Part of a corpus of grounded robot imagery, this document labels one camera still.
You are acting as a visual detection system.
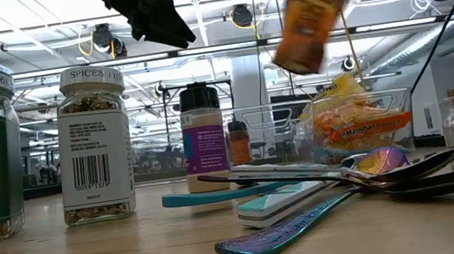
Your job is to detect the yellow red ramen packet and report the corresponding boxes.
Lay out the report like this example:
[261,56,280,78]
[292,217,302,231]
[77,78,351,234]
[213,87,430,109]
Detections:
[311,71,369,111]

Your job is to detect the purple label spice bottle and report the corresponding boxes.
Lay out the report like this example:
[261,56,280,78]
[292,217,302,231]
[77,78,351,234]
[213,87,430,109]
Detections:
[173,78,234,196]

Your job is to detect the orange label spice bottle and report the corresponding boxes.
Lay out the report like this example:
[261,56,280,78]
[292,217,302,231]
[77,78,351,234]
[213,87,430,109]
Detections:
[227,118,256,167]

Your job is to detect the orange ramen packet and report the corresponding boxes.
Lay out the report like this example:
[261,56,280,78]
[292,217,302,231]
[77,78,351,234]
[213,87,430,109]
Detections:
[311,94,416,151]

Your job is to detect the white label spice jar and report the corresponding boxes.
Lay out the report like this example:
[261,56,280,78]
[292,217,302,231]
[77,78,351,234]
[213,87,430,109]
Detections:
[43,60,145,229]

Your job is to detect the blue yellow ramen packet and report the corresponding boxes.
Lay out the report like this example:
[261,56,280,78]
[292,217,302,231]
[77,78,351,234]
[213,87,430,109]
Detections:
[313,132,413,166]

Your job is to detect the teal handled spoon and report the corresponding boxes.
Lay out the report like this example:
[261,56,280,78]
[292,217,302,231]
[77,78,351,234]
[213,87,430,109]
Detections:
[160,175,303,212]

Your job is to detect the silver spoon teal diamond handle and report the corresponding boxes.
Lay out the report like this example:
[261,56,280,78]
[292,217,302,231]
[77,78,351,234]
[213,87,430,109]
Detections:
[234,175,347,233]
[229,149,346,187]

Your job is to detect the dark mirror spoon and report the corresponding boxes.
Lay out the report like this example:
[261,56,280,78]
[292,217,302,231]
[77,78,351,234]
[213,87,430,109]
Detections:
[196,138,454,214]
[367,165,454,207]

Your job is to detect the white building column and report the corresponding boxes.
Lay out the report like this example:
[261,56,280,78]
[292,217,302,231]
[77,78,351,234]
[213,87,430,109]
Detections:
[227,53,271,111]

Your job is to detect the yellow cable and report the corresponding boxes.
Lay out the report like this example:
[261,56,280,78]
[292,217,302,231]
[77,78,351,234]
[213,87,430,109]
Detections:
[328,0,368,94]

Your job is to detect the iridescent spoon embossed handle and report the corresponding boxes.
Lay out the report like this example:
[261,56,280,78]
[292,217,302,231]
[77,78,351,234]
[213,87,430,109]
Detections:
[204,144,421,254]

